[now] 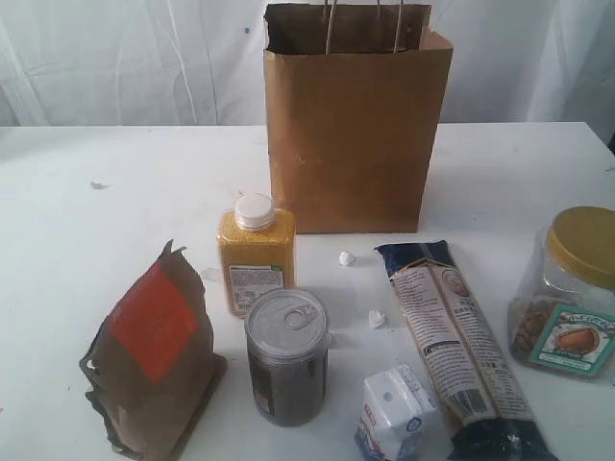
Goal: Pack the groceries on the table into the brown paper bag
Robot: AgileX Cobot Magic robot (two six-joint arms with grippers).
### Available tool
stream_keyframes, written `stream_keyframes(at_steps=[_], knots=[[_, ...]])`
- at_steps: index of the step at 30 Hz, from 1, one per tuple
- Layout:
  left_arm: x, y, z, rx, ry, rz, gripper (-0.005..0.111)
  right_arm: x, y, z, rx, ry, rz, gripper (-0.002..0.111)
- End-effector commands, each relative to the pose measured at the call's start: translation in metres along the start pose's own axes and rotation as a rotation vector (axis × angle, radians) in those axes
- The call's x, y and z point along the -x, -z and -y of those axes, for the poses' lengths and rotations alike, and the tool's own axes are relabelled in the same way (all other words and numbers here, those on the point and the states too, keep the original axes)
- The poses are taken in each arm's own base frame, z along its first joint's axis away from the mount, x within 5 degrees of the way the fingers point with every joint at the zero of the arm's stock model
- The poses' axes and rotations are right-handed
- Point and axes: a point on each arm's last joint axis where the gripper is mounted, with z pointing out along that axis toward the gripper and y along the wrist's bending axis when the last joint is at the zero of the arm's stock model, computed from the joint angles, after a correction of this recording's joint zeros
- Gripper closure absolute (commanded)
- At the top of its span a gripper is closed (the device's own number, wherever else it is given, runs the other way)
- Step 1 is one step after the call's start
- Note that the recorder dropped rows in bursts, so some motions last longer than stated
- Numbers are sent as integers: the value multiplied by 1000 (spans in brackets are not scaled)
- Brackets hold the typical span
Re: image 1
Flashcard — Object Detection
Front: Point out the white paper ball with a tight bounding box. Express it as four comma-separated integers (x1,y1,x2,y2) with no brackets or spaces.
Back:
368,309,386,329
338,251,357,267

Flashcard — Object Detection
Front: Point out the brown paper shopping bag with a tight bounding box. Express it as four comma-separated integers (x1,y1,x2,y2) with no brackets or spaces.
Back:
263,1,453,233

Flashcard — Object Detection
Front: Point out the clear nut jar gold lid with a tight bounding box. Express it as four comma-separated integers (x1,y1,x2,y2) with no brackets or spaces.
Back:
507,206,614,379

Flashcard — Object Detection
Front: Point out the dark seed can pull-tab lid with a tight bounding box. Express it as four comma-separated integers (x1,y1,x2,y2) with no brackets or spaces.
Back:
243,286,332,427

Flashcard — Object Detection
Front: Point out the brown pouch with orange label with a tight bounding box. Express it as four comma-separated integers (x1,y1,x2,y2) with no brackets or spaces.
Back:
79,242,227,460

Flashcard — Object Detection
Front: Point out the long pasta packet dark blue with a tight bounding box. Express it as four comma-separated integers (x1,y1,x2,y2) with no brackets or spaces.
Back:
375,240,555,460

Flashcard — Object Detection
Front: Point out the white backdrop curtain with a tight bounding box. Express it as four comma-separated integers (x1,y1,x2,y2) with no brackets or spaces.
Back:
1,1,614,137

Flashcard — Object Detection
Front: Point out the yellow grain bottle white cap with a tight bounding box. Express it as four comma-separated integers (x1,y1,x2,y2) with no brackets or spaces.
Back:
217,193,296,319

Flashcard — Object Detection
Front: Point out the white milk carton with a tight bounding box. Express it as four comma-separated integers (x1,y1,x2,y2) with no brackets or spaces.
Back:
355,364,437,461

